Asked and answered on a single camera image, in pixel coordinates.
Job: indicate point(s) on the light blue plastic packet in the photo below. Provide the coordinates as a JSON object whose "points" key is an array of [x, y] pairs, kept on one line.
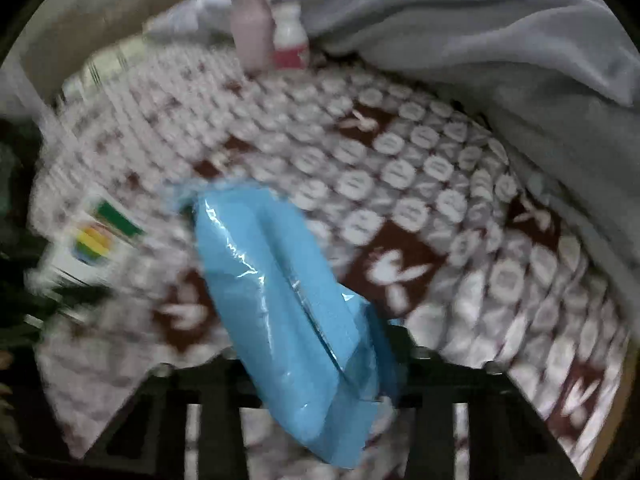
{"points": [[280, 300]]}

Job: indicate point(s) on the grey-blue duvet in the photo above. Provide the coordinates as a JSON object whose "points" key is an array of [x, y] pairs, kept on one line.
{"points": [[450, 20]]}

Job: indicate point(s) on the printed fleece blanket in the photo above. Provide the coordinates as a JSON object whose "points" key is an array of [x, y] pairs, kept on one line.
{"points": [[425, 185]]}

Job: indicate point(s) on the white box coloured stripes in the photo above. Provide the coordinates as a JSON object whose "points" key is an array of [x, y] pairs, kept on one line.
{"points": [[90, 245]]}

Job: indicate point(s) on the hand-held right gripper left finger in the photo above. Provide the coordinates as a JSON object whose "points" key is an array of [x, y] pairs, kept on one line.
{"points": [[210, 385]]}

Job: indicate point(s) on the white bottle pink label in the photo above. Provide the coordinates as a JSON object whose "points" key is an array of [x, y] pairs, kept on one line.
{"points": [[289, 35]]}

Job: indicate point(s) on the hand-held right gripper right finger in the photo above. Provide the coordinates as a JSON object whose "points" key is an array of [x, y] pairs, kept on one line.
{"points": [[450, 385]]}

